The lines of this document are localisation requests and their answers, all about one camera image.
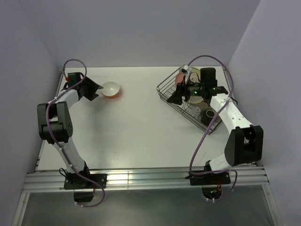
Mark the aluminium mounting rail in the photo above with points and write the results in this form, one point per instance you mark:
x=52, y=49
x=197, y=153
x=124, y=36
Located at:
x=140, y=179

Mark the pink and cream plate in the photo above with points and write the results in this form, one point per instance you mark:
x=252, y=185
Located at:
x=180, y=78

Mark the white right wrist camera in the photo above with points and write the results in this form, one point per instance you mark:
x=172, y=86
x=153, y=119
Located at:
x=185, y=72

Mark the dark brown tumbler cup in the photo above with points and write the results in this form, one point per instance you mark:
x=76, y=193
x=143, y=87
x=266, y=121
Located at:
x=207, y=117

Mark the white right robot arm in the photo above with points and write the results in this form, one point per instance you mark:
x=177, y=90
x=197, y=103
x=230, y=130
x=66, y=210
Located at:
x=245, y=140

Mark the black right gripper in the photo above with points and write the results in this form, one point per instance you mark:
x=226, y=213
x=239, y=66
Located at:
x=182, y=90

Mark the green and cream plate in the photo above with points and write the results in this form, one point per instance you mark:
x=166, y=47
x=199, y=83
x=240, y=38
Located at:
x=195, y=75

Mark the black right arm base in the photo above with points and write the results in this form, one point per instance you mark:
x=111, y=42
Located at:
x=211, y=184

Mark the clear drinking glass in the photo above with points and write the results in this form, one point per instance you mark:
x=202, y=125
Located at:
x=196, y=112

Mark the orange and white bowl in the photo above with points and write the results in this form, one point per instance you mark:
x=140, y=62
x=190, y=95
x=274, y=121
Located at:
x=110, y=89

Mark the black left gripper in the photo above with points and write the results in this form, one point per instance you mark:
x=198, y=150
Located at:
x=92, y=86

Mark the grey-green ceramic mug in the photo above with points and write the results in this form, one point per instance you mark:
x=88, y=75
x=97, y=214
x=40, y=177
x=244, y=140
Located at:
x=195, y=99

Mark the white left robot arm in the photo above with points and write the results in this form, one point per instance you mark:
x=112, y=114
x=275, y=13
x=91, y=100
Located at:
x=55, y=125

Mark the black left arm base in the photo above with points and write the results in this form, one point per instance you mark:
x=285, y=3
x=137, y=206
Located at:
x=83, y=190

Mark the dark wire dish rack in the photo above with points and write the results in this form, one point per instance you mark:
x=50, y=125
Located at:
x=166, y=88

